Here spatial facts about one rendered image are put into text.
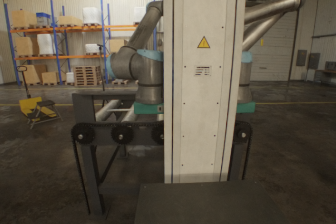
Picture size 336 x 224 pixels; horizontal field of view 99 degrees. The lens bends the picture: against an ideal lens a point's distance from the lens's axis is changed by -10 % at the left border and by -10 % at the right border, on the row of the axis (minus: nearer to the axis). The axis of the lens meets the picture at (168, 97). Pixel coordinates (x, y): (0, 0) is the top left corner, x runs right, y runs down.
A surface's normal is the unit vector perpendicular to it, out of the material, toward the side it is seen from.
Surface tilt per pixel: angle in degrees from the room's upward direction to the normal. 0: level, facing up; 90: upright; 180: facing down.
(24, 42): 90
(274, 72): 90
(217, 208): 0
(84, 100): 90
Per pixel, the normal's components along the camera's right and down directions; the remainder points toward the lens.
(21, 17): 0.03, 0.25
